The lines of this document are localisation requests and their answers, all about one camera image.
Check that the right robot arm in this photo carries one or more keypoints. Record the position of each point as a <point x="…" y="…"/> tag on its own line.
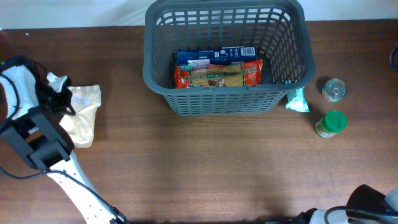
<point x="364" y="206"/>

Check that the small tin can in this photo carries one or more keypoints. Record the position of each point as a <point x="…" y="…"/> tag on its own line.
<point x="334" y="90"/>

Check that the green lid glass jar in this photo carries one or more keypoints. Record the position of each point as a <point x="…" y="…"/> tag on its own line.
<point x="331" y="124"/>

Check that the clear bag of grains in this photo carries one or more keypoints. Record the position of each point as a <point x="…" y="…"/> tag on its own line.
<point x="80" y="127"/>

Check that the light green crumpled packet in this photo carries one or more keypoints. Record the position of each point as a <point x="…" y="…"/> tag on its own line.
<point x="296" y="101"/>

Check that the orange spaghetti packet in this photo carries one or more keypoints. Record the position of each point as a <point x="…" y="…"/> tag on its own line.
<point x="237" y="74"/>

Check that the blue pasta box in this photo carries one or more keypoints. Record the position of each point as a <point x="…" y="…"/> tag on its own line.
<point x="222" y="56"/>

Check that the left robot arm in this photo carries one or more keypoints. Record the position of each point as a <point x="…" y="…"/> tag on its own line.
<point x="32" y="131"/>

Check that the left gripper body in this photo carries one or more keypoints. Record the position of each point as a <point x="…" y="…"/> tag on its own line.
<point x="52" y="100"/>

